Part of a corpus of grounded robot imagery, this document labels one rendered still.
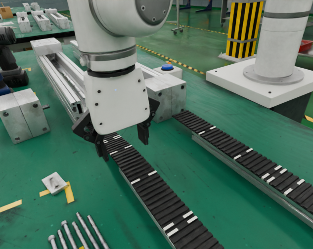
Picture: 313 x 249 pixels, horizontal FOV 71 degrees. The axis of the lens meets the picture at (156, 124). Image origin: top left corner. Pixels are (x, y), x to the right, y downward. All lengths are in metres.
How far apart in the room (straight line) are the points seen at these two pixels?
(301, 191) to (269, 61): 0.48
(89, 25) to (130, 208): 0.29
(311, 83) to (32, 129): 0.82
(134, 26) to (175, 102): 0.38
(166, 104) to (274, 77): 0.39
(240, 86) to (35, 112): 0.60
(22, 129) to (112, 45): 0.39
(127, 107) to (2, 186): 0.31
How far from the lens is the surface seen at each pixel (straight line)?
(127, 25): 0.25
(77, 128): 0.38
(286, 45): 0.79
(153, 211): 0.35
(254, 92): 0.73
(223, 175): 0.46
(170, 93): 0.58
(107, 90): 0.34
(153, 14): 0.25
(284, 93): 0.74
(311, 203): 0.41
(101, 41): 0.31
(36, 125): 0.64
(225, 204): 0.41
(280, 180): 0.43
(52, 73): 0.84
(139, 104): 0.37
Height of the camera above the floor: 1.10
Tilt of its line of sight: 32 degrees down
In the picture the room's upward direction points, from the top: 4 degrees counter-clockwise
